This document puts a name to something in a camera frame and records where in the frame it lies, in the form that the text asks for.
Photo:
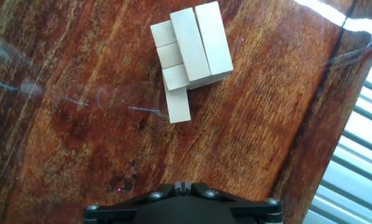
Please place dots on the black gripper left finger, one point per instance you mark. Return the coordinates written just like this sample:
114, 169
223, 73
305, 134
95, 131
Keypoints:
127, 205

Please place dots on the pale wooden Jenga block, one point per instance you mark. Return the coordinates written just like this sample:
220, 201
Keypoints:
175, 76
177, 104
163, 33
169, 55
214, 37
189, 45

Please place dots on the dark red wooden board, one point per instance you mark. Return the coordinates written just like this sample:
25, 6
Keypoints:
80, 140

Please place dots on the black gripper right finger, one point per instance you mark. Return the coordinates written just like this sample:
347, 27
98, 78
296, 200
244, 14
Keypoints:
245, 207

